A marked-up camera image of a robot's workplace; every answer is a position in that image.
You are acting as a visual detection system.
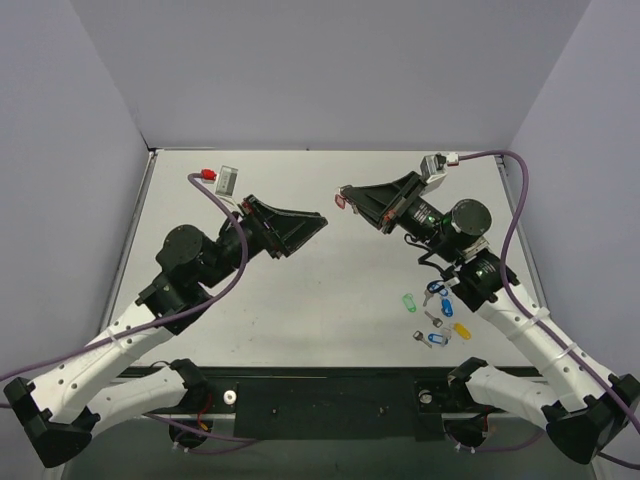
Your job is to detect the red key tag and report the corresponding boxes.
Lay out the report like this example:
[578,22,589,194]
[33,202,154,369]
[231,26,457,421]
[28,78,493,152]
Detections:
[334,193,347,210]

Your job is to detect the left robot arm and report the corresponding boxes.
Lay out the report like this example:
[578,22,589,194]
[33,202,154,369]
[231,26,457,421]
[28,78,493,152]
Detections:
[4,195,328,468]

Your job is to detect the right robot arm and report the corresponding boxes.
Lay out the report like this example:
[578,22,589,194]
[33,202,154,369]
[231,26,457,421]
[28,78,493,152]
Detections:
[339,172,639,464]

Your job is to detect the blue key tag upper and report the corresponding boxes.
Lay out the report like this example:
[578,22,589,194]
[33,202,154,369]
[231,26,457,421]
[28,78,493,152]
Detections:
[426,281,446,295]

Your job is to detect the blue key tag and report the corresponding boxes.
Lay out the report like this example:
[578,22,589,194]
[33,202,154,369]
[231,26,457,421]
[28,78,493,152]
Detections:
[428,333,451,347]
[440,297,454,318]
[426,281,446,295]

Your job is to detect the loose silver key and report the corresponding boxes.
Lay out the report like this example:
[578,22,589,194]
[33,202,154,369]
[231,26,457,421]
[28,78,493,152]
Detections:
[422,291,434,307]

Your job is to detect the green key tag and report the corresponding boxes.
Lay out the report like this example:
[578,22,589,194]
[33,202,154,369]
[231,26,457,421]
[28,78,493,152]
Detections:
[402,293,417,313]

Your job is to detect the blue key tag middle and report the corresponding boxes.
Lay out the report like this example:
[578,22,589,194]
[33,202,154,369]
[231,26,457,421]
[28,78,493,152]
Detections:
[440,297,454,318]

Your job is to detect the dark loose key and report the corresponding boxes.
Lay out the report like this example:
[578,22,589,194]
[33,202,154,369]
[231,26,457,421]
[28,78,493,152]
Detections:
[424,310,442,328]

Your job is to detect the silver key by blue tag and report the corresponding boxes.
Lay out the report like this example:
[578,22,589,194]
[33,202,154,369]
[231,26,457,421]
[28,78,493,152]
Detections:
[412,330,432,348]

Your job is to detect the yellow key tag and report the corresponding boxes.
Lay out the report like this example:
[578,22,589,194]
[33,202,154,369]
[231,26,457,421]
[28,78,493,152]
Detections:
[451,323,472,340]

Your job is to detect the blue key tag near front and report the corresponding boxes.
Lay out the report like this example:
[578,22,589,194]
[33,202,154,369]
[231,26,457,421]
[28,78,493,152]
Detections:
[428,333,451,347]

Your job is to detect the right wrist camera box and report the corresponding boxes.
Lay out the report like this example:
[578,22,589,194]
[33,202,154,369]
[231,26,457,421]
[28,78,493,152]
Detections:
[420,152,459,194]

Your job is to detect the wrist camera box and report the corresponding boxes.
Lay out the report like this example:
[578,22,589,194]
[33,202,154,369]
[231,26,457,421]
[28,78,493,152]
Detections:
[420,152,459,194]
[200,165,238,197]

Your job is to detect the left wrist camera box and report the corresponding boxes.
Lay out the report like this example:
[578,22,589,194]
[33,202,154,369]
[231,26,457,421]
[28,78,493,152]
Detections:
[200,165,238,197]

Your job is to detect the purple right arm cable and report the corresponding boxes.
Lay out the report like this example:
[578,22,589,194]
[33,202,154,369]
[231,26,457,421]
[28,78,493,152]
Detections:
[457,149,640,464]

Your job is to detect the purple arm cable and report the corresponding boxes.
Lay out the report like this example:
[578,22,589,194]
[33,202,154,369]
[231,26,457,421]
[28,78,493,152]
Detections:
[457,149,640,464]
[0,172,251,406]

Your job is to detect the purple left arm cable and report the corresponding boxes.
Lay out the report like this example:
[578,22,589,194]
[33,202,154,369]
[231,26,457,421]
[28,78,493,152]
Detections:
[0,172,251,406]

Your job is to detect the black front mounting rail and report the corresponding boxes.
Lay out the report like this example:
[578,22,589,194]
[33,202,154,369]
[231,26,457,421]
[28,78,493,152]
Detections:
[109,366,551,441]

